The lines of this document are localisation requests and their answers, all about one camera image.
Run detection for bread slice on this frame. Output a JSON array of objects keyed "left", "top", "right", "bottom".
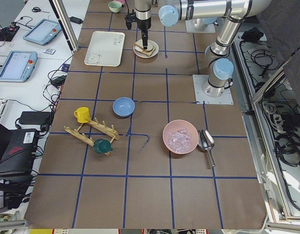
[
  {"left": 134, "top": 40, "right": 154, "bottom": 51},
  {"left": 139, "top": 47, "right": 156, "bottom": 57}
]

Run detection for metal scoop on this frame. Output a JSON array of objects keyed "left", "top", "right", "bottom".
[{"left": 198, "top": 129, "right": 216, "bottom": 167}]

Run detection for white power strip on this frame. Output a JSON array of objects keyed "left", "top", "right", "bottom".
[{"left": 272, "top": 114, "right": 286, "bottom": 134}]

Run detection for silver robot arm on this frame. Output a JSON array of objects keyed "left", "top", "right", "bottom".
[{"left": 158, "top": 0, "right": 271, "bottom": 98}]

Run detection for yellow mug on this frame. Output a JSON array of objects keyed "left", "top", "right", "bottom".
[{"left": 74, "top": 107, "right": 91, "bottom": 123}]

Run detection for bread slice on plate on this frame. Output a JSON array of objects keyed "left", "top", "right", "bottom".
[{"left": 139, "top": 47, "right": 156, "bottom": 57}]

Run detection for cream bear tray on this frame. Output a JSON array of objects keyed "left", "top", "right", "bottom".
[{"left": 84, "top": 31, "right": 125, "bottom": 67}]

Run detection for aluminium frame post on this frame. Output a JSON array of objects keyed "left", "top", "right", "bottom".
[{"left": 49, "top": 0, "right": 79, "bottom": 52}]

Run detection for dark green mug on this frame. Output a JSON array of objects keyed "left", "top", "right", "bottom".
[{"left": 93, "top": 138, "right": 113, "bottom": 154}]

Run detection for pink bowl with ice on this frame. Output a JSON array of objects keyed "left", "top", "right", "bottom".
[{"left": 162, "top": 119, "right": 199, "bottom": 154}]

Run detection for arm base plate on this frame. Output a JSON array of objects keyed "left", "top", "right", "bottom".
[
  {"left": 185, "top": 17, "right": 217, "bottom": 34},
  {"left": 193, "top": 75, "right": 234, "bottom": 105}
]

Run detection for near teach pendant tablet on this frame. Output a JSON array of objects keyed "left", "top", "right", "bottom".
[{"left": 0, "top": 51, "right": 38, "bottom": 82}]

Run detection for white round plate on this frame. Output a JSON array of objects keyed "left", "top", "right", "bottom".
[{"left": 133, "top": 39, "right": 159, "bottom": 59}]

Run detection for black power adapter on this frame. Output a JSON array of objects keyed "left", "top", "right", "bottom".
[{"left": 19, "top": 111, "right": 50, "bottom": 125}]

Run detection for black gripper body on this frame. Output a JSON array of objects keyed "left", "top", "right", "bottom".
[{"left": 125, "top": 6, "right": 151, "bottom": 49}]

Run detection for black cable bundle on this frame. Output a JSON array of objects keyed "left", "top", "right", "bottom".
[{"left": 274, "top": 135, "right": 300, "bottom": 168}]

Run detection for far teach pendant tablet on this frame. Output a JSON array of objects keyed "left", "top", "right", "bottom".
[{"left": 23, "top": 19, "right": 61, "bottom": 45}]

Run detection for black scissors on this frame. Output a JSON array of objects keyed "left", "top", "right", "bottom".
[{"left": 31, "top": 7, "right": 49, "bottom": 13}]

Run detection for blue bowl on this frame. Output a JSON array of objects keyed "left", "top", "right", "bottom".
[{"left": 113, "top": 97, "right": 135, "bottom": 117}]

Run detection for teach pendant tablet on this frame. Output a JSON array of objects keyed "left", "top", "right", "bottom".
[
  {"left": 23, "top": 19, "right": 61, "bottom": 45},
  {"left": 0, "top": 51, "right": 38, "bottom": 82}
]

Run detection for black computer box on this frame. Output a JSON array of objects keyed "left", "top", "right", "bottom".
[{"left": 0, "top": 124, "right": 39, "bottom": 177}]

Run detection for light green bowl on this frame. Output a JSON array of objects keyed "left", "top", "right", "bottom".
[{"left": 108, "top": 0, "right": 122, "bottom": 13}]

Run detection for wooden cup rack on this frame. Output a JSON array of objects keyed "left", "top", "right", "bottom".
[{"left": 63, "top": 117, "right": 120, "bottom": 156}]

